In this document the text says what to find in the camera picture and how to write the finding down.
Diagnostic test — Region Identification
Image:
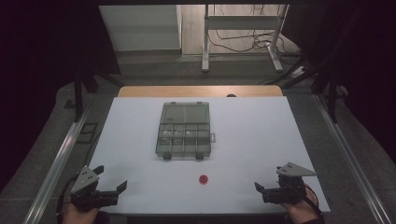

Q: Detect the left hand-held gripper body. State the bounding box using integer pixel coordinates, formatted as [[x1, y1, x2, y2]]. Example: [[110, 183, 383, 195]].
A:
[[70, 165, 120, 213]]

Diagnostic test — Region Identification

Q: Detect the white board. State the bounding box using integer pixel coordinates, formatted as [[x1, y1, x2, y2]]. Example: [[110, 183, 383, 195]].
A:
[[88, 95, 332, 217]]

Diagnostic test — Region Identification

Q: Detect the clear plastic organizer box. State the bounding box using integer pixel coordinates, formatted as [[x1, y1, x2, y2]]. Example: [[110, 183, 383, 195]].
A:
[[154, 101, 217, 161]]

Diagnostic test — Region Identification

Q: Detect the white desk frame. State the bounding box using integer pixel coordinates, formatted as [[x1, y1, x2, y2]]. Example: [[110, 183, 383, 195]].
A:
[[201, 4, 290, 74]]

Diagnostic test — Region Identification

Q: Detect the white cabinet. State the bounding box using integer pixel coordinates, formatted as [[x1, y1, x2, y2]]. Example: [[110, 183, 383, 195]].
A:
[[98, 4, 183, 52]]

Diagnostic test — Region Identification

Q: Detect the black stand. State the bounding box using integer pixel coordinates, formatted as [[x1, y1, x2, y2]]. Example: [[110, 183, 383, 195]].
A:
[[257, 52, 341, 124], [72, 62, 126, 123]]

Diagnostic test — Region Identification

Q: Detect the person's left hand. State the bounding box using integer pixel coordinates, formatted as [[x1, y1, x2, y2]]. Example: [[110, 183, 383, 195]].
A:
[[61, 201, 101, 224]]

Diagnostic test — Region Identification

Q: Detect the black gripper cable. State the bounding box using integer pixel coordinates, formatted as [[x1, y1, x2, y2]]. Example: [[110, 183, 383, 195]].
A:
[[55, 173, 79, 217], [288, 181, 324, 217]]

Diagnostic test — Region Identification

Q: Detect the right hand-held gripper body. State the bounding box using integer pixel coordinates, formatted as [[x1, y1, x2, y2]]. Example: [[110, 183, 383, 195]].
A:
[[262, 161, 318, 205]]

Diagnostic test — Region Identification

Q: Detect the person's right hand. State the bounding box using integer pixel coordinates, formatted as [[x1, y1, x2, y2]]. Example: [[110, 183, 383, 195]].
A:
[[280, 186, 322, 224]]

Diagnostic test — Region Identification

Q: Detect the white power strip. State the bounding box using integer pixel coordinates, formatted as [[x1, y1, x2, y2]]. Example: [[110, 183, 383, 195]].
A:
[[291, 66, 308, 79]]

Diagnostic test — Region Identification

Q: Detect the tangle of black floor cables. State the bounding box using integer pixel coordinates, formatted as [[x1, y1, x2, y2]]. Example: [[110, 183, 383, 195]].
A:
[[207, 4, 301, 59]]

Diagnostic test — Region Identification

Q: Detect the aluminium rail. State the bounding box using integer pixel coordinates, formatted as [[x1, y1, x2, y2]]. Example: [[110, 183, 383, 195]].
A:
[[22, 105, 92, 224], [312, 92, 394, 224]]

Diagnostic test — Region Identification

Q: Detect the wooden table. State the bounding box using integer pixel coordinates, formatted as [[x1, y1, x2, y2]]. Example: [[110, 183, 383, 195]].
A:
[[117, 85, 284, 98]]

